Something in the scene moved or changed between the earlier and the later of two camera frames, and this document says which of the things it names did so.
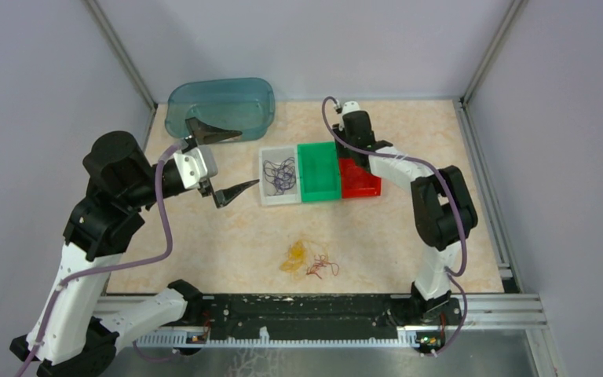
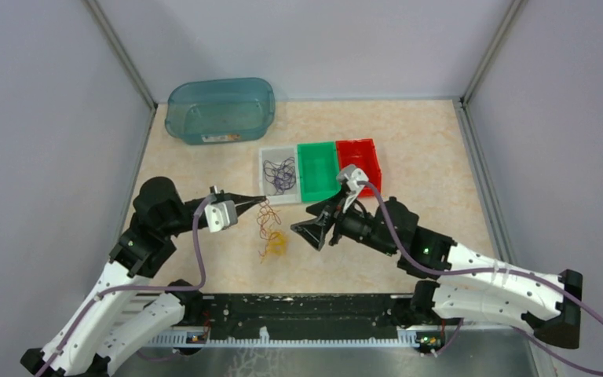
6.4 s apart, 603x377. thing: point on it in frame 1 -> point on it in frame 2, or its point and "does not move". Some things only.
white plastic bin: [277, 155] does not move
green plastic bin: [319, 172] does not move
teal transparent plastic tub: [245, 104] does not move
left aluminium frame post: [122, 52] does not move
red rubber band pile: [321, 262] -> [265, 213]
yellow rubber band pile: [297, 256] -> [276, 244]
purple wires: [283, 176] does not move
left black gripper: [206, 133] -> [249, 201]
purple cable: [283, 175] does not move
